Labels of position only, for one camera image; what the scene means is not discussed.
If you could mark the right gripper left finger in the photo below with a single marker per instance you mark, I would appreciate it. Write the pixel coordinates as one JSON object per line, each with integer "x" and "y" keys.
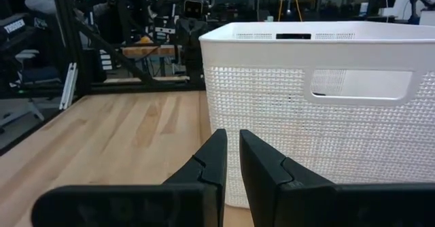
{"x": 136, "y": 203}

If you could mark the white aluminium profile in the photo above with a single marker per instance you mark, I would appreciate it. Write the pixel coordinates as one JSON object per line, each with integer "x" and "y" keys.
{"x": 69, "y": 84}

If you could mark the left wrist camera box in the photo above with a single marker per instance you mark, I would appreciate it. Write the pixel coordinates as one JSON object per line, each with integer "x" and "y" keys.
{"x": 193, "y": 7}

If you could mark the wooden background table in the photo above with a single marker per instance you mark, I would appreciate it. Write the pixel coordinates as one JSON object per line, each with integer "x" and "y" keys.
{"x": 146, "y": 51}

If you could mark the black left frame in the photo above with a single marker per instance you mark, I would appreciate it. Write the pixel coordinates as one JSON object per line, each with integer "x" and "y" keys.
{"x": 69, "y": 33}

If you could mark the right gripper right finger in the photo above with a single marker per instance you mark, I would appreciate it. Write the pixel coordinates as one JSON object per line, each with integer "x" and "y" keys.
{"x": 306, "y": 203}

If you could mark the black background robot arm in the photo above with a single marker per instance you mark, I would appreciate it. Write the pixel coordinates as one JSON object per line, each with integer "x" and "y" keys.
{"x": 416, "y": 6}

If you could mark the office chair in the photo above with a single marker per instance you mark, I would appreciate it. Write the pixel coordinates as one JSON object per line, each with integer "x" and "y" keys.
{"x": 37, "y": 75}

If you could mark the white plastic basket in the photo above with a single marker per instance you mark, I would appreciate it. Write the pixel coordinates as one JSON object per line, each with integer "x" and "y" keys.
{"x": 272, "y": 118}

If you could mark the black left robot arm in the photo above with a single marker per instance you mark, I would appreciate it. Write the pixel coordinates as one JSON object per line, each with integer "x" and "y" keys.
{"x": 194, "y": 67}

